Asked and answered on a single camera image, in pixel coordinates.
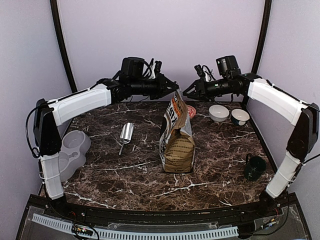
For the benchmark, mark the white cable duct strip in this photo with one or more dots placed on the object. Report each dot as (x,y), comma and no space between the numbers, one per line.
(118,231)

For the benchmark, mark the white ceramic bowl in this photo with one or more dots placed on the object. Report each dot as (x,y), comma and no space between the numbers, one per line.
(218,113)

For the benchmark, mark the translucent double pet bowl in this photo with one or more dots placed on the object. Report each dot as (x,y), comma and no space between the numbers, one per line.
(72,156)

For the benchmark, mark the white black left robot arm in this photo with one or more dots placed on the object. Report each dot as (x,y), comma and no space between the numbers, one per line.
(50,114)

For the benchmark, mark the black corner frame post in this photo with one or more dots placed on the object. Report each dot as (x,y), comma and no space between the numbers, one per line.
(61,45)
(262,36)

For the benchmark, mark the black corner frame post left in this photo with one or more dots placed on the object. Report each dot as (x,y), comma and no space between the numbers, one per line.
(61,45)

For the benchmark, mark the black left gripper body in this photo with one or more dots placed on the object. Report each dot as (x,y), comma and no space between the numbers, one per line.
(156,90)

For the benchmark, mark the dark green mug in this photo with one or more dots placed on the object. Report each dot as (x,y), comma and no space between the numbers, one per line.
(255,166)

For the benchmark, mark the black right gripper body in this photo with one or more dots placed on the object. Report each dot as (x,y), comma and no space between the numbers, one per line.
(208,92)

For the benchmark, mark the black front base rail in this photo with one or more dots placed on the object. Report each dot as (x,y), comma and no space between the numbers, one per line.
(102,216)

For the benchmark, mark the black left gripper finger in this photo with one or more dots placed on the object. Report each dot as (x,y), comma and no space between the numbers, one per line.
(168,93)
(171,85)

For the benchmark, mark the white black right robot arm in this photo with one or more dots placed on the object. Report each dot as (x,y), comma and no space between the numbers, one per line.
(300,118)

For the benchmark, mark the dark rimmed white bowl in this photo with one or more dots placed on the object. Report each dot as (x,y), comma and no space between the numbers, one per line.
(239,117)

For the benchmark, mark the silver metal scoop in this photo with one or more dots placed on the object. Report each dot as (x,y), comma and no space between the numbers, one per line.
(126,135)

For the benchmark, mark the brown pet food bag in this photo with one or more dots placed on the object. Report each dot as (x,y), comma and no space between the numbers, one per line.
(176,143)

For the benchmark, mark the red patterned bowl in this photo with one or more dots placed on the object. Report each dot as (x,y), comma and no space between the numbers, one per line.
(191,111)

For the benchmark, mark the black corner frame post right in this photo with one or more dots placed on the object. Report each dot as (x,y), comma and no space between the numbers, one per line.
(262,36)

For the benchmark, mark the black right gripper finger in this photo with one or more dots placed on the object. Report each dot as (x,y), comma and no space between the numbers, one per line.
(190,90)
(191,96)

